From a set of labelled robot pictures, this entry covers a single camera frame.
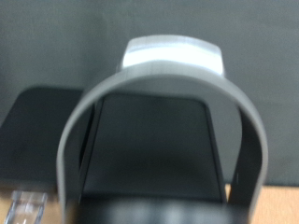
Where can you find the clear water reservoir black lid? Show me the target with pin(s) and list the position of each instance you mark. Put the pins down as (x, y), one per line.
(37, 133)

